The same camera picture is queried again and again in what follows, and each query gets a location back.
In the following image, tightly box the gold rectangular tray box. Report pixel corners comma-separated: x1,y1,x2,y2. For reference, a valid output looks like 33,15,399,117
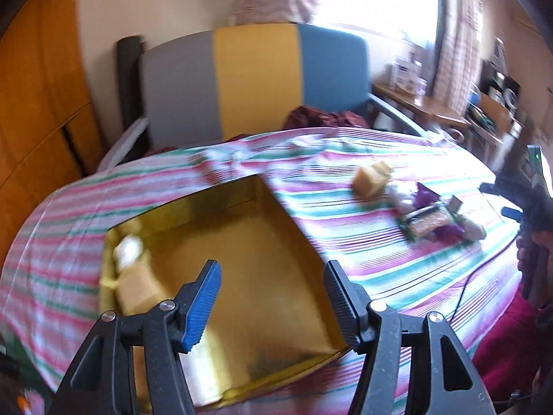
99,175,348,409

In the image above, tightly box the cracker snack package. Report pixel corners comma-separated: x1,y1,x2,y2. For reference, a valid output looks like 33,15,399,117
400,203,454,240

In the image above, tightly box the purple snack packet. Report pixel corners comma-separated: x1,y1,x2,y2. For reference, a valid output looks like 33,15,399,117
413,182,441,209

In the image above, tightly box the grey yellow blue armchair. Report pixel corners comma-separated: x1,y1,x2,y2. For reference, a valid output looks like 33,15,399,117
99,24,426,172

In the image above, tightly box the silver wrapped packet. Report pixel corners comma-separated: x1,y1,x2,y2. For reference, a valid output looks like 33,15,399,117
386,181,417,214

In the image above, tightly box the white appliance carton box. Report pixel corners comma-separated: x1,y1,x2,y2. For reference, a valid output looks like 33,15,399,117
391,58,427,95

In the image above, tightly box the black rolled mat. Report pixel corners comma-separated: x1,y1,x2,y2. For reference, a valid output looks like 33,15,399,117
115,36,143,130

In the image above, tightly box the wooden wardrobe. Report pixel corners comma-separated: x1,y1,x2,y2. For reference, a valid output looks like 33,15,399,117
1,0,107,255

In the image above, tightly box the dark red cloth on chair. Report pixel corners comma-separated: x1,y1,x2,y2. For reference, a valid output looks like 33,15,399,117
282,106,368,130

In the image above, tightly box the striped pink green tablecloth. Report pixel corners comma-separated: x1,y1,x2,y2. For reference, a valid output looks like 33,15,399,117
1,128,520,388

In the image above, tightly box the person hand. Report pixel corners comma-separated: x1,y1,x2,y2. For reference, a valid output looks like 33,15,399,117
516,231,552,308

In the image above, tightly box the white plastic-wrapped bundle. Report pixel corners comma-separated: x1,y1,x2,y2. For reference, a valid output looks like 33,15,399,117
112,234,143,273

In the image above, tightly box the wooden side table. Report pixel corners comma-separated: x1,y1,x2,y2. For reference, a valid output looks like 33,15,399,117
372,83,469,130

